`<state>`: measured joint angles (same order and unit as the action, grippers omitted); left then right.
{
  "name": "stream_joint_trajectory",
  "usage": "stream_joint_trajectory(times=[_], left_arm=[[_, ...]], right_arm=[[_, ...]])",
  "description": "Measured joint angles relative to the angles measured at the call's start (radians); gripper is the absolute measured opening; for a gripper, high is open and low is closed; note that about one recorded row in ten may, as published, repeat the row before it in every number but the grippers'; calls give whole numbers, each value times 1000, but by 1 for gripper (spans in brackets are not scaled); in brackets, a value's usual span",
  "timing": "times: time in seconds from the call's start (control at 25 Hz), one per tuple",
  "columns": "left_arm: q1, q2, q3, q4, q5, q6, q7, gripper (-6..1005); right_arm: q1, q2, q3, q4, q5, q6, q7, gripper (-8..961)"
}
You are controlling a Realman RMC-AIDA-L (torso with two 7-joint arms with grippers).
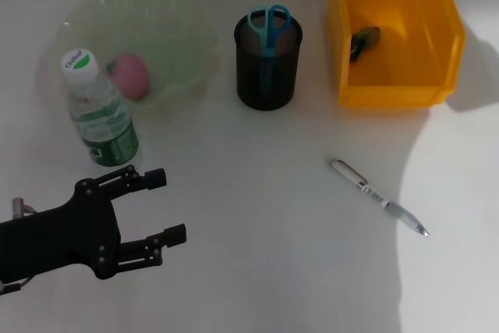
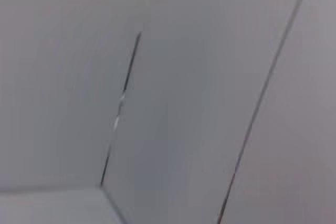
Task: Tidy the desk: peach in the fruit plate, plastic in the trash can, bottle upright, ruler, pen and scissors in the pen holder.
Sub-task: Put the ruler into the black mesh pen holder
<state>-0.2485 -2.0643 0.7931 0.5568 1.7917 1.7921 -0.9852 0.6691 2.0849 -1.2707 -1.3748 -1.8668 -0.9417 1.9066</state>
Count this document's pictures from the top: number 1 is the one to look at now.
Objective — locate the blue and teal scissors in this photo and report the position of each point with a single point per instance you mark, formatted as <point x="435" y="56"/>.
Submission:
<point x="269" y="36"/>

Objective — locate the translucent green fruit plate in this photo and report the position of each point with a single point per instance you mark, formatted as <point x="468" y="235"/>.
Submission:
<point x="163" y="25"/>

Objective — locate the clear ballpoint pen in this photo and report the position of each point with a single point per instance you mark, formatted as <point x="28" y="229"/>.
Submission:
<point x="374" y="192"/>

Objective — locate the pink peach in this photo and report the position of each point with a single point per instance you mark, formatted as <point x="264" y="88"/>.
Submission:
<point x="132" y="75"/>

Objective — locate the black mesh pen holder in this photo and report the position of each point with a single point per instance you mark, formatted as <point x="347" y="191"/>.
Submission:
<point x="284" y="83"/>

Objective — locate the yellow plastic bin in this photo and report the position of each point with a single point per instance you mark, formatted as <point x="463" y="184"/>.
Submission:
<point x="413" y="68"/>

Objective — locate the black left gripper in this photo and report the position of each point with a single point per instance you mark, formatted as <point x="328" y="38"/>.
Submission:
<point x="58" y="239"/>

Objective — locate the clear green-label water bottle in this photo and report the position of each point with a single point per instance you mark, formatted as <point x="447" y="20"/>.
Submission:
<point x="101" y="122"/>

